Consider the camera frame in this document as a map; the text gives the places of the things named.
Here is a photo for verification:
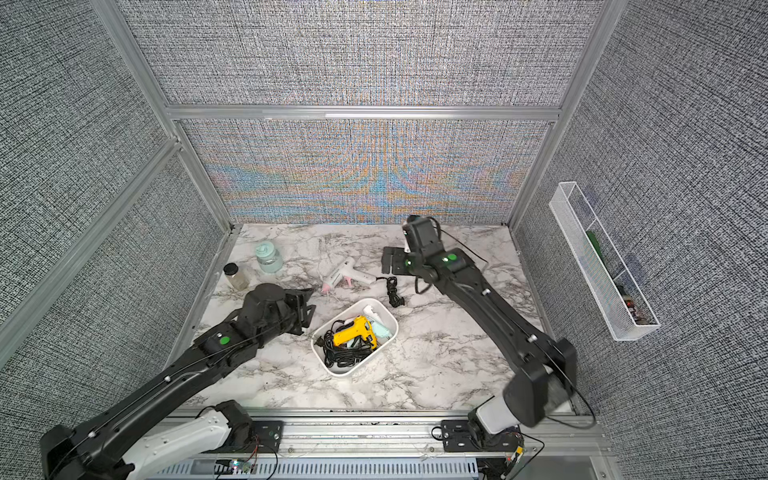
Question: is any white storage box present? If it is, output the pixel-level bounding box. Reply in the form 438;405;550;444
310;298;399;377

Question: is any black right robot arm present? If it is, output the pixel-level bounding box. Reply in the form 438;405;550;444
382;215;577;440

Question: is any yellow black glue gun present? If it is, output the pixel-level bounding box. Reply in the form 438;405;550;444
333;316;379;350

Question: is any mint lid clear jar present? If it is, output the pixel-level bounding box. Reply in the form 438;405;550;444
254;241;284;274

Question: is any white orange glue gun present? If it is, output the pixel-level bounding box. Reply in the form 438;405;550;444
363;305;381;322

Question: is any mint green glue gun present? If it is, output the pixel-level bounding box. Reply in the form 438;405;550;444
371;321;393;341

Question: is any green item in basket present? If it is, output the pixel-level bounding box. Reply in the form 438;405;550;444
585;230;608;269

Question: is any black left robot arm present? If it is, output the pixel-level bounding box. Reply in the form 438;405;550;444
40;283;315;479

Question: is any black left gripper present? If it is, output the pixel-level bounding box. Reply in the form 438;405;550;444
257;286;320;350

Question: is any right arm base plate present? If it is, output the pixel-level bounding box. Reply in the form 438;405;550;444
434;419;524;453

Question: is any white pink glue gun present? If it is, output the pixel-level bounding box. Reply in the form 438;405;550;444
321;257;378;294

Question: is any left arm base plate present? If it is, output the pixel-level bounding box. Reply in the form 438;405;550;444
209;420;285;453

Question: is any black lid small jar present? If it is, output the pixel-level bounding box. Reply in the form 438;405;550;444
223;262;250;291

